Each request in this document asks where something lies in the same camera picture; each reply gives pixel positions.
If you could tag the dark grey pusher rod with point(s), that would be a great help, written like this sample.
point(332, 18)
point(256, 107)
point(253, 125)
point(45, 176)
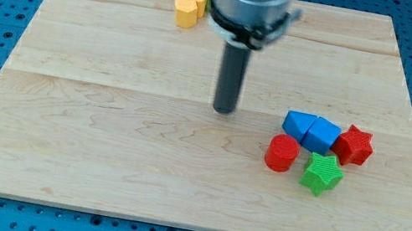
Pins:
point(231, 76)

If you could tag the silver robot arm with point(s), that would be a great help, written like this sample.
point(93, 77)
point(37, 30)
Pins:
point(245, 26)

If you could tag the green block behind arm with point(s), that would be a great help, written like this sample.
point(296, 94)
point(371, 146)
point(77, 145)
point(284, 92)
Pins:
point(208, 6)

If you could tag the yellow hexagon block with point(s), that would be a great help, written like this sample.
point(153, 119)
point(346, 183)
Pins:
point(186, 12)

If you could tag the blue triangular block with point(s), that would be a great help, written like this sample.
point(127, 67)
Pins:
point(297, 124)

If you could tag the red cylinder block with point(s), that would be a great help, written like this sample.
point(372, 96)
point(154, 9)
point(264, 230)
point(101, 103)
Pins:
point(282, 152)

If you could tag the blue cube block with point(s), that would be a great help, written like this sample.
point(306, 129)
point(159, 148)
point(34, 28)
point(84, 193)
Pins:
point(320, 136)

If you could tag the wooden board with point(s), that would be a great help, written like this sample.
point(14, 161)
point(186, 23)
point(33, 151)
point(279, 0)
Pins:
point(106, 107)

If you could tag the green star block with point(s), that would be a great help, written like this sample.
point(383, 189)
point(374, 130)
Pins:
point(321, 173)

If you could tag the red star block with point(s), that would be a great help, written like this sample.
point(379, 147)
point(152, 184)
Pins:
point(353, 146)

